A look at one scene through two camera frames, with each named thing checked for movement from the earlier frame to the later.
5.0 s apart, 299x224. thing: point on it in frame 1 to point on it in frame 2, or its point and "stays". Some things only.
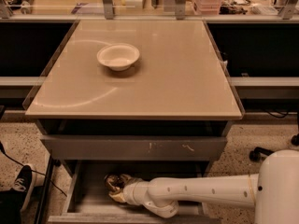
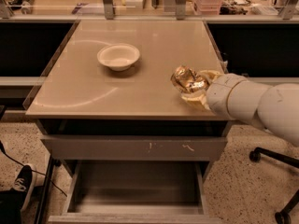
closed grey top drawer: x=135 y=147 stays
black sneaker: x=24 y=182 stays
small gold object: x=114 y=181 to x=188 y=80
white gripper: x=131 y=189 to x=218 y=93
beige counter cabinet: x=149 y=98 stays
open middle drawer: x=87 y=200 stays
